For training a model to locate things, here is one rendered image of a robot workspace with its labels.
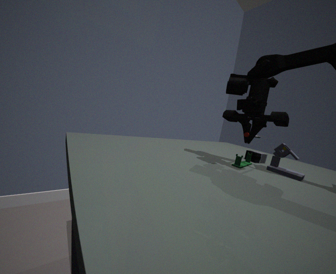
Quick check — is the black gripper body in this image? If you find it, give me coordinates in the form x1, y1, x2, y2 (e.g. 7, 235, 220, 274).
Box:
223, 93, 289, 127

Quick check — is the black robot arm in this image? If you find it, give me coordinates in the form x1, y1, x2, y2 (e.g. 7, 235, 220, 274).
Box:
226, 43, 336, 113

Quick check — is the grey tapered pin with red cap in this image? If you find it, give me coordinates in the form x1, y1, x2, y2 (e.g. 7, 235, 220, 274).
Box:
244, 132, 260, 138

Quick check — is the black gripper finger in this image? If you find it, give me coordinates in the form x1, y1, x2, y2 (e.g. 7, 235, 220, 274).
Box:
238, 119, 251, 143
247, 120, 267, 143

